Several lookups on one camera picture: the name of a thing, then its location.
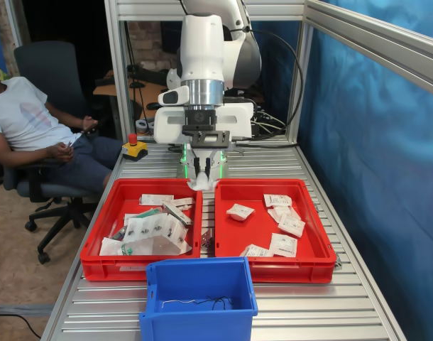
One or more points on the thin black and white thread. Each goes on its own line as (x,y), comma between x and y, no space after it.
(218,304)

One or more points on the clear bag with green roll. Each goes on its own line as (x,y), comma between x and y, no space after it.
(145,247)

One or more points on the yellow emergency stop button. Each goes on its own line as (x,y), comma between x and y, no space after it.
(135,151)

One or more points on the seated man in white shirt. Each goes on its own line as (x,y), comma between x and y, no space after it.
(21,113)

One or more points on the paper packet with syringe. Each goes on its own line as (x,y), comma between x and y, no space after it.
(182,202)

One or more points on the perforated metal angle bracket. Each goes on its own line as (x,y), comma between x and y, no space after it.
(206,241)

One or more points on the aluminium profile frame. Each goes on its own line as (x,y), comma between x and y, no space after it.
(209,9)

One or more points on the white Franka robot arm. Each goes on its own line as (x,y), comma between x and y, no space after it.
(202,42)

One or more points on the clear-faced gauze bandage packet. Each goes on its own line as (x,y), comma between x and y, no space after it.
(202,184)
(277,212)

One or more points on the seated man right hand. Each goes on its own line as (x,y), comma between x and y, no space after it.
(62,152)

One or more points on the small metal angle bracket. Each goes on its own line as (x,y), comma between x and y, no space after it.
(339,261)

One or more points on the long printed paper packet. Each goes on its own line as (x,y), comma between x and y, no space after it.
(177,213)

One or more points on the grey and white rolls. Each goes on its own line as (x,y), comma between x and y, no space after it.
(145,124)

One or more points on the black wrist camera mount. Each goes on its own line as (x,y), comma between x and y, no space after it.
(198,117)

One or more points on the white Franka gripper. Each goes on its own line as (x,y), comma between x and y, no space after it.
(167,128)

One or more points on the blister strip of four needles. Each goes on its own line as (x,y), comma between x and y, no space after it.
(156,229)

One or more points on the blue fabric backdrop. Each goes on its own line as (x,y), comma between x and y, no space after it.
(362,160)

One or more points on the green striped sterile packet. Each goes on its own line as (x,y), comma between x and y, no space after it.
(145,214)

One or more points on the blue plastic storage bin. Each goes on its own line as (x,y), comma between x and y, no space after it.
(202,327)

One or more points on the pink and green syringe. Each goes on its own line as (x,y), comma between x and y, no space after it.
(118,232)

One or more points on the wooden office desk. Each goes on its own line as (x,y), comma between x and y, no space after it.
(104,89)

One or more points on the red crate with bandage packets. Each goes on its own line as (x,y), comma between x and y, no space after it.
(291,273)

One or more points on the black computer mouse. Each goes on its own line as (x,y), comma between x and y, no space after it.
(152,105)

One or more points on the red crate with syringe packets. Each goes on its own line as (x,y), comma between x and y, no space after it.
(106,270)

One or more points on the dark grey office chair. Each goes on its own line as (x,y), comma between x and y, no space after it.
(49,64)

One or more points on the white printed flat packet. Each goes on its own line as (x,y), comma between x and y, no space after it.
(156,199)

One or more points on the seated man left hand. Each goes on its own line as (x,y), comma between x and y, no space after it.
(88,125)

